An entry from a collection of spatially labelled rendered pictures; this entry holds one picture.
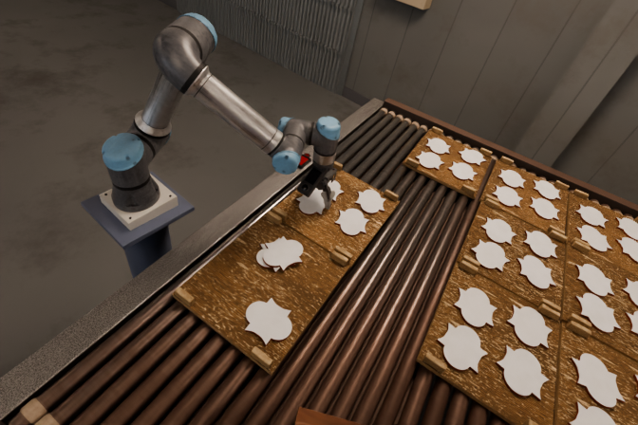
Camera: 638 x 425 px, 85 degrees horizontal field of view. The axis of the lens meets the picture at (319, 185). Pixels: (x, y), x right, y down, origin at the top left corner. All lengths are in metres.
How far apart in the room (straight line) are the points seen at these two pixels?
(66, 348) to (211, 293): 0.34
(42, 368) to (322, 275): 0.72
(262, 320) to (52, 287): 1.57
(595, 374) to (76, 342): 1.39
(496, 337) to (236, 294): 0.77
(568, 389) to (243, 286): 0.94
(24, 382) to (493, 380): 1.13
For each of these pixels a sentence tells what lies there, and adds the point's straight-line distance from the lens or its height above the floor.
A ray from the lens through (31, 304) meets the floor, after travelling 2.38.
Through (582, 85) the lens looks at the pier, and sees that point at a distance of 3.28.
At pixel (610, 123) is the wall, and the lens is 3.54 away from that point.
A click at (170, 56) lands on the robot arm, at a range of 0.96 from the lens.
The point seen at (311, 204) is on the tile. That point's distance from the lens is 1.30.
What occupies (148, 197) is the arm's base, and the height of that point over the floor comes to 0.95.
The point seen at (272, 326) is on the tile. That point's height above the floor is 0.95.
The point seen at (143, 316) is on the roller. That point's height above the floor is 0.92.
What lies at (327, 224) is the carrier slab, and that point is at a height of 0.94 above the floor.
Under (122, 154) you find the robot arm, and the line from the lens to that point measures 1.22.
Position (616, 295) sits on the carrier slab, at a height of 0.94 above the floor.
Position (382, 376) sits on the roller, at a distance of 1.05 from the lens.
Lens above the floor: 1.85
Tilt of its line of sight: 41 degrees down
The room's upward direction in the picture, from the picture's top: 13 degrees clockwise
